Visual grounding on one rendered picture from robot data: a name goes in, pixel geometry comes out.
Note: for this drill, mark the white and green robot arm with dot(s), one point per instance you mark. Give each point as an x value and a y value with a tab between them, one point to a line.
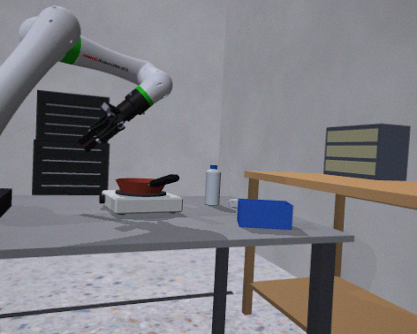
51	39

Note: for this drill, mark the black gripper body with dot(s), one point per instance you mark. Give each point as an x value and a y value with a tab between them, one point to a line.
127	112

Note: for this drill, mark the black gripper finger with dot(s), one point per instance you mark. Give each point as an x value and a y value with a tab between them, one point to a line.
106	134
96	127

